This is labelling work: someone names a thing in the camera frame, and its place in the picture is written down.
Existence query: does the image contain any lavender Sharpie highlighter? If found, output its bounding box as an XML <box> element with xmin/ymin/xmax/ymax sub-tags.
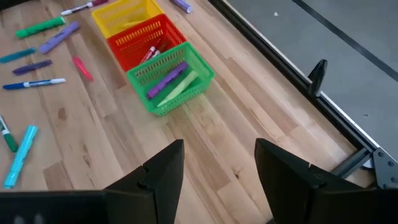
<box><xmin>39</xmin><ymin>21</ymin><xmax>81</xmax><ymax>55</ymax></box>
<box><xmin>169</xmin><ymin>0</ymin><xmax>193</xmax><ymax>14</ymax></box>

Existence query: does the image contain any yellow plastic basket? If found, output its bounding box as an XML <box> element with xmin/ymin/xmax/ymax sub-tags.
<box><xmin>91</xmin><ymin>0</ymin><xmax>165</xmax><ymax>39</ymax></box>

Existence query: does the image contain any green Expo marker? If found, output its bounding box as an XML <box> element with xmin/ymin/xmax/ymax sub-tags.
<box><xmin>0</xmin><ymin>114</ymin><xmax>19</xmax><ymax>153</ymax></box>

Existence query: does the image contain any pink highlighter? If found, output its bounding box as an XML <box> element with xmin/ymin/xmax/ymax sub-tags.
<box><xmin>72</xmin><ymin>55</ymin><xmax>95</xmax><ymax>83</ymax></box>

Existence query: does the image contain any yellow highlighter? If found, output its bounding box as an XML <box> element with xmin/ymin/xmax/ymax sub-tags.
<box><xmin>123</xmin><ymin>19</ymin><xmax>147</xmax><ymax>28</ymax></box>

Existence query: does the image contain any purple highlighter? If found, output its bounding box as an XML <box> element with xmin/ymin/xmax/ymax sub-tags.
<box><xmin>146</xmin><ymin>61</ymin><xmax>190</xmax><ymax>100</ymax></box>

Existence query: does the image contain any green plastic basket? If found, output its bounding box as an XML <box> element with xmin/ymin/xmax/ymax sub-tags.
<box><xmin>126</xmin><ymin>41</ymin><xmax>216</xmax><ymax>118</ymax></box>

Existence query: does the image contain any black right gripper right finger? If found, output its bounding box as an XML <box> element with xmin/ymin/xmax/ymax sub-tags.
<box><xmin>254</xmin><ymin>138</ymin><xmax>364</xmax><ymax>224</ymax></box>

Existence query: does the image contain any aqua Sharpie highlighter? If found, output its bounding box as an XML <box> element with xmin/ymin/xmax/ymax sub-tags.
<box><xmin>2</xmin><ymin>124</ymin><xmax>39</xmax><ymax>190</ymax></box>

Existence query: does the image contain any red Expo marker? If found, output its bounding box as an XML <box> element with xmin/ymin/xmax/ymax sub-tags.
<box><xmin>139</xmin><ymin>45</ymin><xmax>157</xmax><ymax>65</ymax></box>
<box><xmin>150</xmin><ymin>42</ymin><xmax>169</xmax><ymax>60</ymax></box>

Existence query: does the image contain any maroon Expo marker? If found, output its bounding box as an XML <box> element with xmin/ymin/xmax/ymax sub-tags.
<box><xmin>60</xmin><ymin>0</ymin><xmax>109</xmax><ymax>17</ymax></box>

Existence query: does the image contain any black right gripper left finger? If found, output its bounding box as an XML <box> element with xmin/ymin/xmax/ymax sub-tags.
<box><xmin>104</xmin><ymin>139</ymin><xmax>185</xmax><ymax>224</ymax></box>

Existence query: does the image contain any dark teal highlighter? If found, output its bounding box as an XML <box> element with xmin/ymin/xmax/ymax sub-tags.
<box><xmin>0</xmin><ymin>47</ymin><xmax>37</xmax><ymax>65</ymax></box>

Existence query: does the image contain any pale green highlighter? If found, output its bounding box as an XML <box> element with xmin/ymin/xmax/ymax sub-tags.
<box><xmin>156</xmin><ymin>70</ymin><xmax>199</xmax><ymax>108</ymax></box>

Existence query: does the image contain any blue Expo marker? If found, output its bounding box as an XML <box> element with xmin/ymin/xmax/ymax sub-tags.
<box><xmin>2</xmin><ymin>77</ymin><xmax>67</xmax><ymax>91</ymax></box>

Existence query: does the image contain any green Sharpie highlighter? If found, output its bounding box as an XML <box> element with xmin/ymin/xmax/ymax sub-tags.
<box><xmin>14</xmin><ymin>16</ymin><xmax>67</xmax><ymax>40</ymax></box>

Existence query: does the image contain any red plastic basket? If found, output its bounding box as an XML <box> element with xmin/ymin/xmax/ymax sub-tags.
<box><xmin>106</xmin><ymin>13</ymin><xmax>187</xmax><ymax>73</ymax></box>

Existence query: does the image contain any dark purple marker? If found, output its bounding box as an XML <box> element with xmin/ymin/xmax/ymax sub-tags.
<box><xmin>12</xmin><ymin>59</ymin><xmax>53</xmax><ymax>77</ymax></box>

